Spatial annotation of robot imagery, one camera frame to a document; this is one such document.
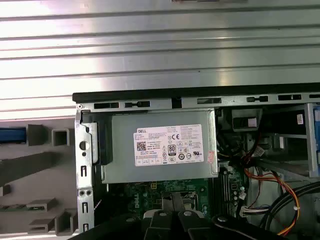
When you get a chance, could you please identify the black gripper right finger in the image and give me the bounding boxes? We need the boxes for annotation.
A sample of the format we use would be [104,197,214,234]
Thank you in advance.
[174,193,283,240]

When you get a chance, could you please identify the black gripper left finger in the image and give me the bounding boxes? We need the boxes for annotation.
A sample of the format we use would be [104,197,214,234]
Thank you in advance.
[74,192,176,240]

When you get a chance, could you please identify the hard disk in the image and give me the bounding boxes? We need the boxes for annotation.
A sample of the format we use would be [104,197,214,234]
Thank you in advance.
[0,126,27,144]

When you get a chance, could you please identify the green motherboard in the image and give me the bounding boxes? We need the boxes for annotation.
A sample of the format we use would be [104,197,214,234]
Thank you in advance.
[107,164,251,226]

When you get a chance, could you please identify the black RAM slots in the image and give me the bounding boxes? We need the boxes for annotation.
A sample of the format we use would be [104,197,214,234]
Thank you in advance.
[212,169,233,216]

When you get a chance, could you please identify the grey power supply unit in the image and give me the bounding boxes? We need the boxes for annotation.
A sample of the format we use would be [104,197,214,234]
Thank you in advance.
[101,107,220,185]

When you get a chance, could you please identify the black open PC case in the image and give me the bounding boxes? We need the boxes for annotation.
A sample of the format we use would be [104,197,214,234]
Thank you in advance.
[71,86,320,240]

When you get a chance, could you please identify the grey parts rack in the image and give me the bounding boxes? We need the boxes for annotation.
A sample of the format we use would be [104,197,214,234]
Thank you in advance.
[0,123,78,237]

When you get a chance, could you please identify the green RAM stick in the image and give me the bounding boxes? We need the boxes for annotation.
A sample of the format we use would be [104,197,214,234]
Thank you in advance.
[0,204,29,213]

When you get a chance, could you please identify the orange power wire bundle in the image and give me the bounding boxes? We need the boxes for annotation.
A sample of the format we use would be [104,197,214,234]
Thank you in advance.
[243,167,302,237]

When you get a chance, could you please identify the thick black cable bundle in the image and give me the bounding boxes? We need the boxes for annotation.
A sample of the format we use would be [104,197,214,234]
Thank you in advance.
[259,180,320,240]

